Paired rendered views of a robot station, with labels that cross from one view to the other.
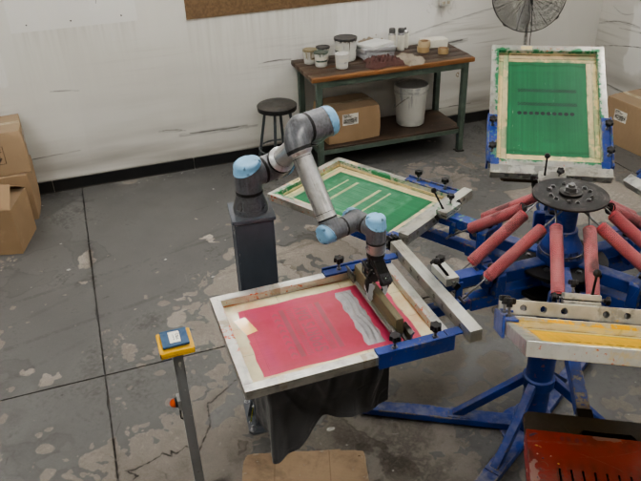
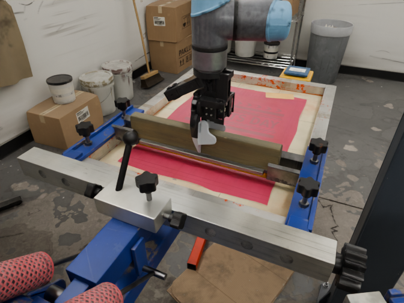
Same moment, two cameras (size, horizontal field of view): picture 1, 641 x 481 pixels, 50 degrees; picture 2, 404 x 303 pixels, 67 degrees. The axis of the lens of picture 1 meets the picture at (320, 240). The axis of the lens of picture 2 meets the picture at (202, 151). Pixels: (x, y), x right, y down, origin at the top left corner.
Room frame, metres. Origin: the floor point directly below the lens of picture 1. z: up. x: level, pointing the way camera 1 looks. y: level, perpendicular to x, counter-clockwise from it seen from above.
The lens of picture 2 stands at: (2.63, -0.70, 1.45)
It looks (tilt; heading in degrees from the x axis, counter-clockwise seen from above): 35 degrees down; 133
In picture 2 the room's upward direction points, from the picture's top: straight up
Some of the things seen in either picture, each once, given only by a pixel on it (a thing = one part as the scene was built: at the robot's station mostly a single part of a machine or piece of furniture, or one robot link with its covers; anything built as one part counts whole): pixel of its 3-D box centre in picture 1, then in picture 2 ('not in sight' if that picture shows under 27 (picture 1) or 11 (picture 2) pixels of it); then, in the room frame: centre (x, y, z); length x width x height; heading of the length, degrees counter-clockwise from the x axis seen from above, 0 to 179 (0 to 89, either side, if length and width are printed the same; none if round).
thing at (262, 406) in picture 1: (257, 386); not in sight; (2.02, 0.27, 0.74); 0.45 x 0.03 x 0.43; 19
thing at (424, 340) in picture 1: (414, 347); (109, 137); (1.93, -0.33, 0.97); 0.30 x 0.05 x 0.07; 109
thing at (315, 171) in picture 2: (356, 270); (306, 190); (2.45, -0.15, 0.97); 0.30 x 0.05 x 0.07; 109
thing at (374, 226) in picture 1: (375, 228); (211, 19); (2.21, -0.20, 1.32); 0.09 x 0.08 x 0.11; 39
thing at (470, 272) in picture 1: (456, 280); (118, 243); (2.29, -0.54, 1.02); 0.17 x 0.06 x 0.05; 109
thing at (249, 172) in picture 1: (249, 174); not in sight; (2.62, 0.29, 1.37); 0.13 x 0.12 x 0.14; 129
